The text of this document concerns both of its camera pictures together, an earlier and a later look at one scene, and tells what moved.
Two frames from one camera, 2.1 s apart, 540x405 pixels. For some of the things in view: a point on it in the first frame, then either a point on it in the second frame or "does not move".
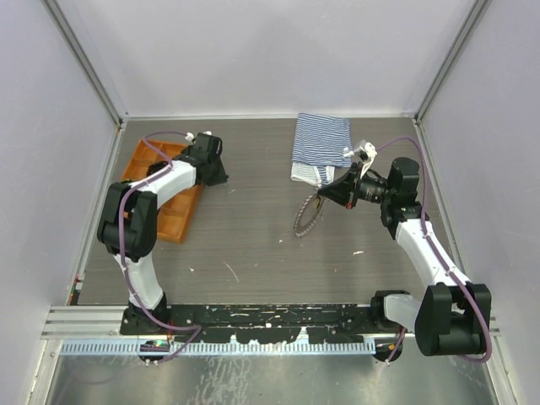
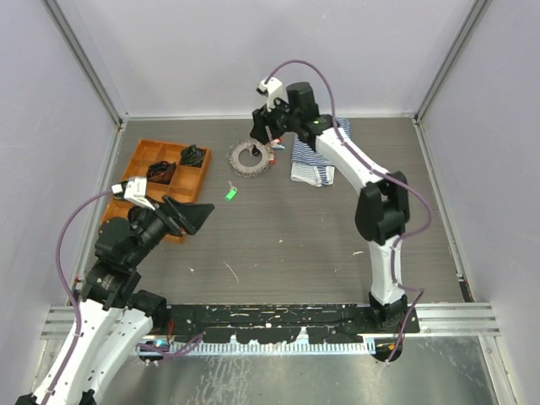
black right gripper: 341,190 → 261,116
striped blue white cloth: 321,143 does not move
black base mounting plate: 252,322 does not move
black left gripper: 221,176 → 190,215
